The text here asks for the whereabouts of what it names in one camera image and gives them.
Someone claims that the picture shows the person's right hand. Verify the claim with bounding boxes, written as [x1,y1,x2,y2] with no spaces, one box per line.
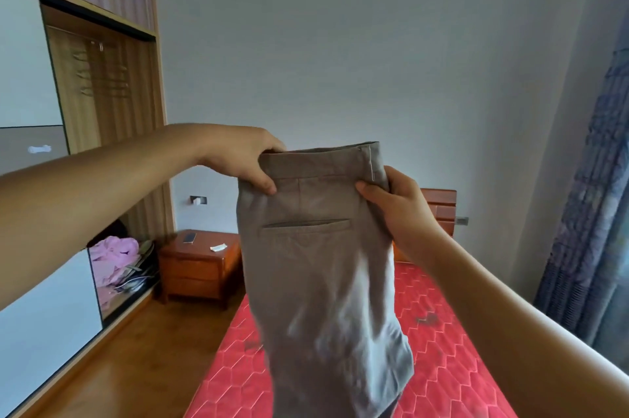
[354,165,446,266]

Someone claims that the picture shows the person's left hand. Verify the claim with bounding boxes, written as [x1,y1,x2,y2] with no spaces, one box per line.
[199,125,288,197]

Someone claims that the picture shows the grey trousers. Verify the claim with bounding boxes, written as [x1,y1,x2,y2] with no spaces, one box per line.
[235,141,415,418]

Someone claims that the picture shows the wooden wardrobe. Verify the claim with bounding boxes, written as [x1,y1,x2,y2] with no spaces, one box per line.
[0,0,176,418]

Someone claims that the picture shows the frosted wardrobe sliding door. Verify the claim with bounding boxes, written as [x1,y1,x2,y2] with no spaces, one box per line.
[0,0,104,418]

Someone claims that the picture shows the person's left forearm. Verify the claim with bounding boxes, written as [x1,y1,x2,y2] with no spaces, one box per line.
[0,123,207,311]

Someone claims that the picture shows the person's right forearm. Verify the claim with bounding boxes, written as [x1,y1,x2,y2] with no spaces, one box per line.
[412,235,629,418]

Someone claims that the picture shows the pink clothes pile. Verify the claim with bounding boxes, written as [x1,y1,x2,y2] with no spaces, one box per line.
[115,239,161,294]

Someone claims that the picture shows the wooden bed headboard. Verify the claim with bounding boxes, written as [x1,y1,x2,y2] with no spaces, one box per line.
[392,188,458,265]

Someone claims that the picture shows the wooden nightstand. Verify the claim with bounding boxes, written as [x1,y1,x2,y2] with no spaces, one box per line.
[157,229,244,311]

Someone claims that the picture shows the red quilted mattress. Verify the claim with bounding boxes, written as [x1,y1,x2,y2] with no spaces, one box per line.
[184,260,520,418]

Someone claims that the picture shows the black fabric bundle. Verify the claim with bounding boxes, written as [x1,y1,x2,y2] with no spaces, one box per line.
[86,219,128,249]

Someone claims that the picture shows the pink fabric bundle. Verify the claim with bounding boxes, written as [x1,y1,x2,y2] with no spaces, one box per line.
[88,235,141,311]

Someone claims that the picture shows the blue grey curtain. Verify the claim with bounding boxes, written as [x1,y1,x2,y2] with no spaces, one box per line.
[533,5,629,360]

